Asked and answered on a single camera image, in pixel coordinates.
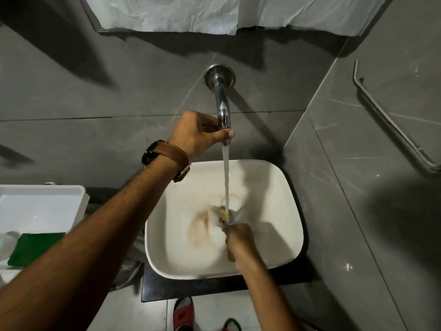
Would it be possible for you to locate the person's left hand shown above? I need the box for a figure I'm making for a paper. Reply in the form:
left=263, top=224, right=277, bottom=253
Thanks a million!
left=167, top=110, right=236, bottom=162

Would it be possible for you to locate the person's right hand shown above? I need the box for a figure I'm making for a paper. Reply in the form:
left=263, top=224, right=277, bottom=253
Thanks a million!
left=222, top=223, right=264, bottom=265

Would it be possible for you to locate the chrome wall tap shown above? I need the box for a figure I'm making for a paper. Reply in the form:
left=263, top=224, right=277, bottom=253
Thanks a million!
left=204, top=63, right=237, bottom=146

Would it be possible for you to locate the person's left forearm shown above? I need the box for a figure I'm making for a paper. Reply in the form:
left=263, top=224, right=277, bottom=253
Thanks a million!
left=0, top=158, right=180, bottom=331

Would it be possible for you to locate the person's right forearm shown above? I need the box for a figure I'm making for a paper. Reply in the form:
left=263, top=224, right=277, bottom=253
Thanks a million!
left=236, top=253, right=301, bottom=331

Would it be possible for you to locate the stream of water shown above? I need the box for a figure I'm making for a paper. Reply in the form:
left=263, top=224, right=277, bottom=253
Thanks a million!
left=221, top=144, right=231, bottom=212

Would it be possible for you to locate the white ceramic sink basin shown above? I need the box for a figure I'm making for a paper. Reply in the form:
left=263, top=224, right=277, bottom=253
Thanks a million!
left=144, top=159, right=305, bottom=280

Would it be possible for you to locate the black stone counter slab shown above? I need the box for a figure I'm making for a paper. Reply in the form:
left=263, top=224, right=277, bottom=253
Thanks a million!
left=141, top=251, right=312, bottom=303

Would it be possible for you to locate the grey drain pipe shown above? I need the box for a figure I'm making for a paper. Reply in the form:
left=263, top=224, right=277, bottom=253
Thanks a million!
left=112, top=234, right=147, bottom=291

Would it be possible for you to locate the mirror covered with white paper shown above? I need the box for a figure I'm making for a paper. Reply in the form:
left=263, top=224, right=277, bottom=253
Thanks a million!
left=79, top=0, right=391, bottom=37

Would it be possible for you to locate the white plastic tray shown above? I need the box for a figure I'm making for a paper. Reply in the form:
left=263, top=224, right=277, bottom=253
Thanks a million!
left=0, top=184, right=91, bottom=286

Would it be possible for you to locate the green scrub pad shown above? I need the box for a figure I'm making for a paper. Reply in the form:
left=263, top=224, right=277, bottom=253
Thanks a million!
left=7, top=232, right=67, bottom=268

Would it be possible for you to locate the brown leather strap wristwatch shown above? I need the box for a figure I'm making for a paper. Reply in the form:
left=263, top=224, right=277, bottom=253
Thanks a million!
left=141, top=139, right=192, bottom=183

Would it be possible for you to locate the chrome towel rail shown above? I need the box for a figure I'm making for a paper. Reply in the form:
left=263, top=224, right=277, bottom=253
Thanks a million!
left=353, top=60, right=441, bottom=175

